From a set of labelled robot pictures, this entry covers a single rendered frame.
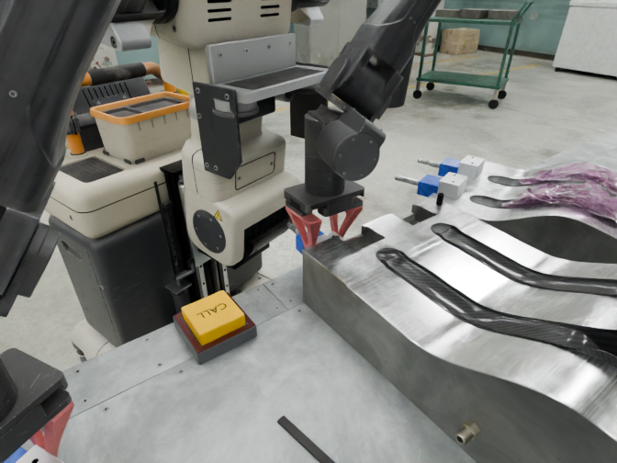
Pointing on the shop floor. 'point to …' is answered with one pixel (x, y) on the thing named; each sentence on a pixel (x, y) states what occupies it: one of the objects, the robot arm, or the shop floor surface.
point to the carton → (459, 40)
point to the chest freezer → (589, 38)
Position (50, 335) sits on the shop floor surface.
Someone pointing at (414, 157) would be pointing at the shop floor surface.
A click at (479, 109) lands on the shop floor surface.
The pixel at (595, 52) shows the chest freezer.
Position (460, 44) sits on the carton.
